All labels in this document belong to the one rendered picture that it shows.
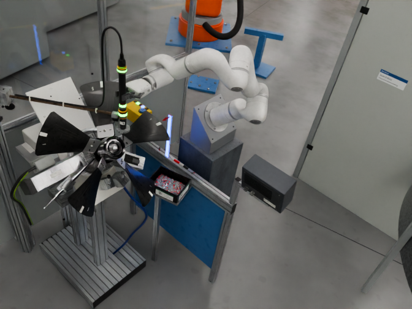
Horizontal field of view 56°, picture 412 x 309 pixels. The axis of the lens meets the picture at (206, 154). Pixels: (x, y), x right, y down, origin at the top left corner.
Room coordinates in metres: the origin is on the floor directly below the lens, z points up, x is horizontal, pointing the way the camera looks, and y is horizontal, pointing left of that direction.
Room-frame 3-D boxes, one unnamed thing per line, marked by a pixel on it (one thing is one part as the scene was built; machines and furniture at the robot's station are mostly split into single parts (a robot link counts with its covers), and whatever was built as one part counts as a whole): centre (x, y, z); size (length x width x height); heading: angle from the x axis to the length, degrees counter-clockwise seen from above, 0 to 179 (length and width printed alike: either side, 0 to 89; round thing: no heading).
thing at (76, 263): (1.55, 0.68, 0.04); 0.62 x 0.46 x 0.08; 55
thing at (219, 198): (1.79, 0.15, 0.82); 0.90 x 0.04 x 0.08; 55
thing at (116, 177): (1.52, 0.46, 0.91); 0.12 x 0.08 x 0.12; 55
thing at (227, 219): (1.54, -0.20, 0.39); 0.04 x 0.04 x 0.78; 55
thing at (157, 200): (1.63, 0.25, 0.40); 0.03 x 0.03 x 0.80; 70
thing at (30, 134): (1.73, 1.03, 0.92); 0.17 x 0.16 x 0.11; 55
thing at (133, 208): (2.03, 0.51, 0.39); 0.04 x 0.04 x 0.78; 55
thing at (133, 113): (2.01, 0.48, 1.02); 0.16 x 0.10 x 0.11; 55
